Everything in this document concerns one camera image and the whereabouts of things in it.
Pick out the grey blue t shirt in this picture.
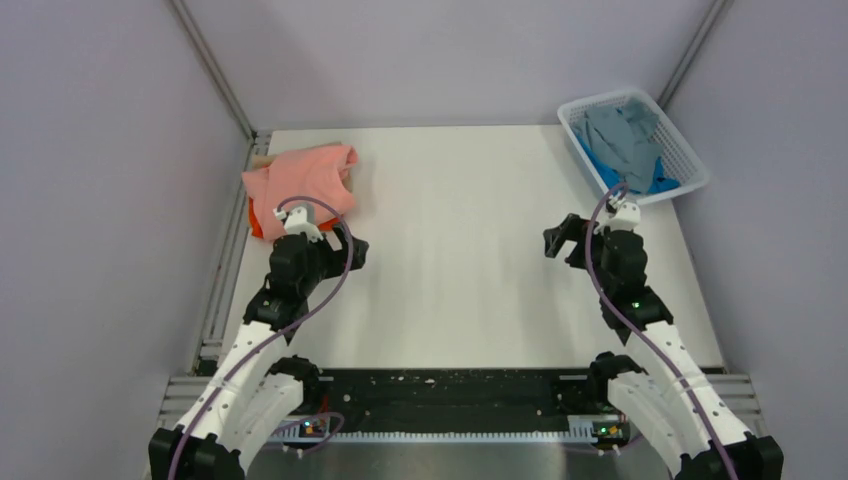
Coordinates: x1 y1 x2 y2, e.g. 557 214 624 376
574 100 663 193

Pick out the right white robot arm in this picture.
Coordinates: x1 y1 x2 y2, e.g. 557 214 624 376
543 214 784 479

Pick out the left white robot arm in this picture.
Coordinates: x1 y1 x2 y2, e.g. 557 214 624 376
148 222 369 479

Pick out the orange folded t shirt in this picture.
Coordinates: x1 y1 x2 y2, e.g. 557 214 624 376
247 198 338 240

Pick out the pink folded t shirt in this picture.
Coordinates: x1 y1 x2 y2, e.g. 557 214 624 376
242 144 359 242

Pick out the bright blue t shirt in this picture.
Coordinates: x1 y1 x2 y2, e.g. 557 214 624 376
575 134 680 194

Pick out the white plastic basket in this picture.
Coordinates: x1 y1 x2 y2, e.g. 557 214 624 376
557 87 710 206

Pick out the left controller board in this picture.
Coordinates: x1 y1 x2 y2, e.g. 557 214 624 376
281 418 332 442

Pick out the controller board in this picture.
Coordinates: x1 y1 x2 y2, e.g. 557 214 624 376
591 423 630 446
281 418 332 442

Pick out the right controller board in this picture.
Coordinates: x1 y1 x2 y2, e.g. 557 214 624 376
591 423 630 446

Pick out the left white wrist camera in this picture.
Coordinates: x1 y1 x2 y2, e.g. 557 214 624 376
274 203 323 243

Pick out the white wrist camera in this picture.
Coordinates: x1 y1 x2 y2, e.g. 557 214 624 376
594 195 641 234
274 203 323 243

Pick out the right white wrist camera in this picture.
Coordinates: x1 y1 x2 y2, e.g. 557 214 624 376
594 195 641 234

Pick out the left aluminium frame rail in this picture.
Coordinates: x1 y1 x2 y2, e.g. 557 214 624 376
192 131 273 376

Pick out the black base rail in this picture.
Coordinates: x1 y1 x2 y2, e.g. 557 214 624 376
195 360 727 437

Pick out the white cable duct strip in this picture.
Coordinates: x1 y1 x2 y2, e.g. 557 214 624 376
251 423 637 446

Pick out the left corner frame post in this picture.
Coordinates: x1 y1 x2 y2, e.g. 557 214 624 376
166 0 257 141

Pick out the corner frame post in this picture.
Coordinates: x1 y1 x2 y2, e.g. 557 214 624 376
166 0 257 141
657 0 735 109

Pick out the right corner frame post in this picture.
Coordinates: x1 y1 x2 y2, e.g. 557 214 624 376
657 0 735 109

